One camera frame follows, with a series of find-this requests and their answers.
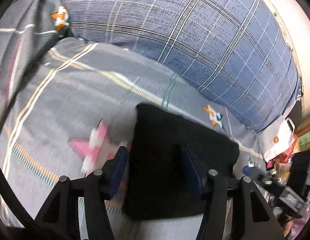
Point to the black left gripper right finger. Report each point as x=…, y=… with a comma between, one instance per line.
x=252, y=218

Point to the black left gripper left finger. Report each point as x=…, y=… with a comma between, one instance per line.
x=59, y=214

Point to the black pants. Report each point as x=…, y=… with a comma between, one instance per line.
x=168, y=164

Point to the white paper bag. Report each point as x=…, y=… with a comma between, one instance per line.
x=276, y=138

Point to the grey star-patterned bed sheet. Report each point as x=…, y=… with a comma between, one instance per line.
x=54, y=89

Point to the blue plaid pillow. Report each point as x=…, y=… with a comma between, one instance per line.
x=232, y=52

